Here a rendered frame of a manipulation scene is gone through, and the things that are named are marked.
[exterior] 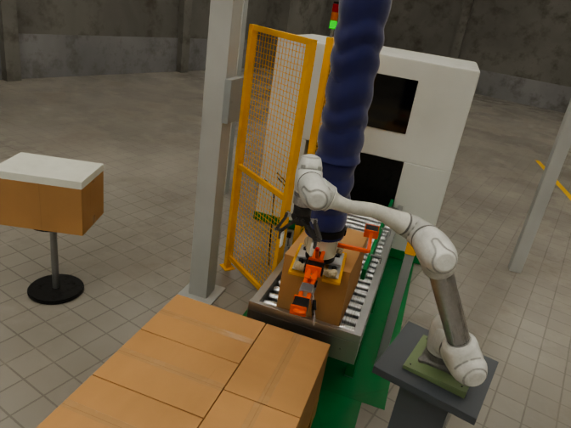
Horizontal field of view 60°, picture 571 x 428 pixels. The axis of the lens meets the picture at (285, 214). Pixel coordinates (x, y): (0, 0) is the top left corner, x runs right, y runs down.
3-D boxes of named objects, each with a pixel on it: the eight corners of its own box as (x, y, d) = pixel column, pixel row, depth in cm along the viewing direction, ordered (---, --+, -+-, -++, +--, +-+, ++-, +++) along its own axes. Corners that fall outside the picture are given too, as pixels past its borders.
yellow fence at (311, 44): (219, 264, 451) (244, 22, 367) (228, 262, 456) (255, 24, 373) (268, 318, 387) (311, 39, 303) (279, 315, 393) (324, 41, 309)
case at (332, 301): (303, 267, 357) (313, 218, 341) (357, 284, 347) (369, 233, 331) (275, 310, 304) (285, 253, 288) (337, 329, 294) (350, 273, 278)
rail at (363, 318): (393, 222, 498) (398, 205, 490) (398, 223, 497) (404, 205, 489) (347, 358, 294) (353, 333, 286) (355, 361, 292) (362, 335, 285)
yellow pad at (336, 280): (330, 251, 296) (331, 244, 294) (347, 256, 295) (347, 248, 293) (321, 281, 266) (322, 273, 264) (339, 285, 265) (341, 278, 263)
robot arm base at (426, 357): (464, 351, 252) (466, 343, 250) (454, 376, 234) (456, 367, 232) (429, 338, 260) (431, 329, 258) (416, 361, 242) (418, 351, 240)
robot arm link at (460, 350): (474, 353, 233) (497, 387, 213) (442, 365, 234) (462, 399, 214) (440, 217, 201) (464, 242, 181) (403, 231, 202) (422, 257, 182)
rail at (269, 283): (332, 205, 514) (335, 188, 506) (336, 207, 512) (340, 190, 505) (246, 324, 309) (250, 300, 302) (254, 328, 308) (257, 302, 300)
